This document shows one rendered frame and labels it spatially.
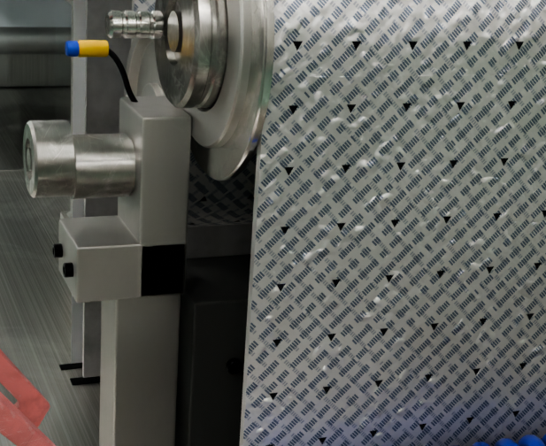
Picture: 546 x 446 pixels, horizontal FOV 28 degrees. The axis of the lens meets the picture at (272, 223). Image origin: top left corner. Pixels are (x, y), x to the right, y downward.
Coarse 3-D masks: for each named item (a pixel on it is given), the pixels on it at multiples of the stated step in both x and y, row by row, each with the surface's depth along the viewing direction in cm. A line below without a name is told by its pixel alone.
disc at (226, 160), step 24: (264, 0) 48; (264, 24) 48; (264, 48) 49; (264, 72) 49; (264, 96) 49; (240, 120) 52; (264, 120) 50; (192, 144) 59; (240, 144) 52; (216, 168) 56; (240, 168) 53
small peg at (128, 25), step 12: (108, 12) 55; (120, 12) 55; (132, 12) 55; (144, 12) 55; (156, 12) 56; (108, 24) 55; (120, 24) 55; (132, 24) 55; (144, 24) 55; (156, 24) 55; (108, 36) 56; (120, 36) 55; (132, 36) 55; (144, 36) 56; (156, 36) 56
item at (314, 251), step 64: (256, 192) 52; (320, 192) 53; (384, 192) 54; (448, 192) 56; (512, 192) 57; (256, 256) 53; (320, 256) 54; (384, 256) 55; (448, 256) 57; (512, 256) 58; (256, 320) 54; (320, 320) 55; (384, 320) 57; (448, 320) 58; (512, 320) 60; (256, 384) 55; (320, 384) 57; (384, 384) 58; (448, 384) 59; (512, 384) 61
